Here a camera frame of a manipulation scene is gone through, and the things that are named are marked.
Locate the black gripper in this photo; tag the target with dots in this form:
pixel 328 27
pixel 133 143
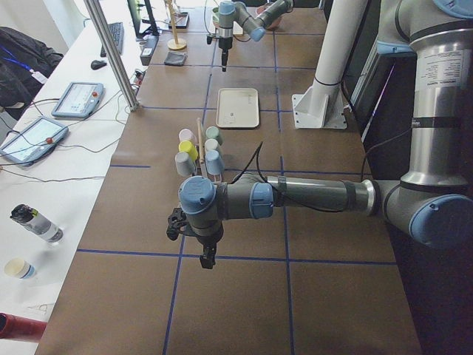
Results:
pixel 209 241
pixel 224 44

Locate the cream rabbit tray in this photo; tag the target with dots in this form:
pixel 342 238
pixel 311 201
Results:
pixel 237 108

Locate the mint green cup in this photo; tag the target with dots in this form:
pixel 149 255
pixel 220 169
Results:
pixel 213 132

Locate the pink cup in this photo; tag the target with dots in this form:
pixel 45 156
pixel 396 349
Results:
pixel 187 135

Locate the cream white cup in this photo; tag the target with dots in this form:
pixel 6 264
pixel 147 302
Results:
pixel 212 144

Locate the yellow cup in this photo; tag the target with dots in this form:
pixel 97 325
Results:
pixel 189 148

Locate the light blue cup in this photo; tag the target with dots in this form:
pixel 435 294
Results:
pixel 214 163

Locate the grey cup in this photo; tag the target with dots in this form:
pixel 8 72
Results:
pixel 185 166

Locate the paper cup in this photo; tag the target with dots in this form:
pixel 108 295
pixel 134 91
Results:
pixel 19 268

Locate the folded grey cloth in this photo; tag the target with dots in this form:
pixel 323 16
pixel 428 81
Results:
pixel 175 59

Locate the wooden stand with round base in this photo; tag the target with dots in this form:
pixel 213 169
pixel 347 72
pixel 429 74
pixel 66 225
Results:
pixel 176 43

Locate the pink bowl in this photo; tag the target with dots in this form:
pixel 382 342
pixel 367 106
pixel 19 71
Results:
pixel 275 24

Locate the wooden rack rod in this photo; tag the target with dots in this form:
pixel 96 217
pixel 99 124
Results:
pixel 201 148

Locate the black keyboard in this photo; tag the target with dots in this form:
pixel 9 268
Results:
pixel 116 30

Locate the black computer mouse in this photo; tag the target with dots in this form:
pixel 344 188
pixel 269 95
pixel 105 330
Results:
pixel 97 64

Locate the teach pendant tablet far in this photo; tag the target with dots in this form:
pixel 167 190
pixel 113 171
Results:
pixel 79 100

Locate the teach pendant tablet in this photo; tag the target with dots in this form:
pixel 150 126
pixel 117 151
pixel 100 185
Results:
pixel 79 100
pixel 34 142

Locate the clear water bottle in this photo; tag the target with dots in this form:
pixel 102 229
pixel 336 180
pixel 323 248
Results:
pixel 32 220

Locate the teach pendant tablet near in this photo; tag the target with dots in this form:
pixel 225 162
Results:
pixel 34 142

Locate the black jacket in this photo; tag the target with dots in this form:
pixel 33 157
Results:
pixel 26 65

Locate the red cylinder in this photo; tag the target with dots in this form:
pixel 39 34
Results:
pixel 21 329

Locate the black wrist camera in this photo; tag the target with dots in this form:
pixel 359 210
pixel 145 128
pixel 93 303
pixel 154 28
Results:
pixel 178 225

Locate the aluminium frame post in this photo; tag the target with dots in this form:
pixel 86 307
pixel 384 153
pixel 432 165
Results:
pixel 99 20

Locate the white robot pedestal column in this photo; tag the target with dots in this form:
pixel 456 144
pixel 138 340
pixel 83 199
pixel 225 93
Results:
pixel 321 106

